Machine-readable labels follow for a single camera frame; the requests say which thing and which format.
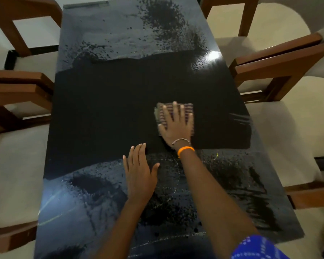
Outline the orange wristband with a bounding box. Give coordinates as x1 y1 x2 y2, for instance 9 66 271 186
177 146 195 159

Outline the silver bead bracelet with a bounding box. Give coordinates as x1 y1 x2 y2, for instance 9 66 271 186
171 138 192 147

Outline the person's right hand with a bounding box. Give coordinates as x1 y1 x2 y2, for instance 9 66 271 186
158 101 194 149

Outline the blue patterned sleeve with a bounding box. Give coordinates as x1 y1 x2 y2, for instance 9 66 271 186
230 235 290 259

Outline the person's left hand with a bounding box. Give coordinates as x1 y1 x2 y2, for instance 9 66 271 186
123 143 160 204

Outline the person's left forearm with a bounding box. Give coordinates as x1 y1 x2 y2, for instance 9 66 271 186
96 198 152 259

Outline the striped cleaning cloth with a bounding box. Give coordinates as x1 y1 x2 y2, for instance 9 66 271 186
154 102 195 137

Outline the person's right forearm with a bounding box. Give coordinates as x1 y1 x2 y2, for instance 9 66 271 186
174 143 261 259

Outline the wooden chair with cream cushion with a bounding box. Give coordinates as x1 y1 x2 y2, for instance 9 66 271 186
232 42 324 211
200 0 324 78
0 83 54 259
0 0 63 90

